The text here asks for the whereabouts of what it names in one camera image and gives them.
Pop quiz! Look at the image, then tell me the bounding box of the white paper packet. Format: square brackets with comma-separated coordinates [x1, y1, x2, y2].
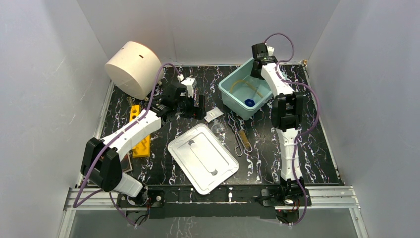
[204, 107, 224, 122]

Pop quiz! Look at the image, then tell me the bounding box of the tan rubber tube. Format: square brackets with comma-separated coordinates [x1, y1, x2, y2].
[228, 79, 265, 99]

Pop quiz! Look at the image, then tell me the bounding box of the teal plastic bin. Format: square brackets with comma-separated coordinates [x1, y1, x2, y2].
[218, 57, 291, 121]

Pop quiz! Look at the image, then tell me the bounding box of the clear cylinder blue base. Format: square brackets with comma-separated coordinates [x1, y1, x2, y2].
[244, 99, 256, 107]

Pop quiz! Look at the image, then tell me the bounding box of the glass test tube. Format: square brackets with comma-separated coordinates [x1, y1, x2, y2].
[127, 96, 135, 107]

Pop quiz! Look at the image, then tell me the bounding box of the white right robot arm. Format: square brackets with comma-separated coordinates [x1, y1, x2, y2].
[251, 43, 309, 207]

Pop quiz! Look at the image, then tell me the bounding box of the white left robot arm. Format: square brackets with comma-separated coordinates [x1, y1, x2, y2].
[80, 82, 206, 206]

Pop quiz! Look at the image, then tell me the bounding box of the white bin lid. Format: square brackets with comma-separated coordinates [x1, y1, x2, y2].
[167, 123, 239, 195]

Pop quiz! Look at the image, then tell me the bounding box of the cream cylindrical drum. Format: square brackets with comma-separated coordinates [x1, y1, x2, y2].
[105, 41, 162, 100]

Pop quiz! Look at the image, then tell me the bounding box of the wooden test tube clamp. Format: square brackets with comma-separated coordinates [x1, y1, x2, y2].
[239, 130, 253, 152]

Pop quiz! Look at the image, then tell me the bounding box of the yellow test tube rack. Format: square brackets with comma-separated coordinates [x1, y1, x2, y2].
[129, 104, 151, 158]

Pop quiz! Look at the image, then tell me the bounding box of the dark book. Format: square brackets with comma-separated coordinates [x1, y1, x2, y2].
[121, 154, 132, 173]

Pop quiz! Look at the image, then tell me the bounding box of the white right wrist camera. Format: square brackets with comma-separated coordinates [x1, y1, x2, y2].
[266, 46, 275, 57]

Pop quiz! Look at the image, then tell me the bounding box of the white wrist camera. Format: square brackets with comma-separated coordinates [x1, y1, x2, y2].
[266, 46, 275, 57]
[177, 74, 197, 98]

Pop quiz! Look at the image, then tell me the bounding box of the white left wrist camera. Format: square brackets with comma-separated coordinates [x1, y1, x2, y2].
[177, 74, 197, 98]

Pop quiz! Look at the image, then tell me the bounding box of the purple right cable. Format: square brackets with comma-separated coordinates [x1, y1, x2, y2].
[264, 33, 320, 226]

